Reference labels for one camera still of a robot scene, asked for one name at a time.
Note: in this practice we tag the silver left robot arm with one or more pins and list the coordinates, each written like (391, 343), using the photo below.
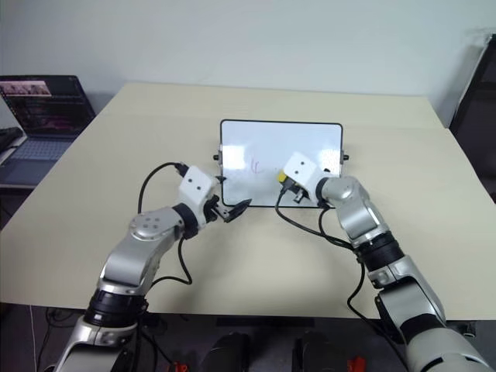
(143, 248)

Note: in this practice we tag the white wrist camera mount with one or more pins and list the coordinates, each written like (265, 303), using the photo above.
(195, 190)
(302, 170)

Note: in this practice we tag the small black-framed whiteboard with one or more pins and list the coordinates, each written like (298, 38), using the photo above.
(271, 143)

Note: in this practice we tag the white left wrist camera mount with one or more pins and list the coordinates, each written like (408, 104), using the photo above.
(195, 190)

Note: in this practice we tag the small red object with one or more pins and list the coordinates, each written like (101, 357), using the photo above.
(356, 365)
(179, 367)

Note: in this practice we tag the open grey laptop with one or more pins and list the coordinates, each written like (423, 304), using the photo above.
(38, 112)

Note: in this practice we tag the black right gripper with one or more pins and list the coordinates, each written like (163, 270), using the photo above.
(299, 195)

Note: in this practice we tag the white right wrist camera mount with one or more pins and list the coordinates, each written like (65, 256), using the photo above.
(302, 170)

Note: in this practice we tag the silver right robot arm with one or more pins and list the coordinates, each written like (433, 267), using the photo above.
(360, 209)

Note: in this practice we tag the dark rounded shape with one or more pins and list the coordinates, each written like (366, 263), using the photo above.
(228, 350)
(315, 350)

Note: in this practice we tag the yellow whiteboard eraser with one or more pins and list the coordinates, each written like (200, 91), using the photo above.
(282, 176)

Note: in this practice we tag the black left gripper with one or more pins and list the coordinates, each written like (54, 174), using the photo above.
(215, 209)

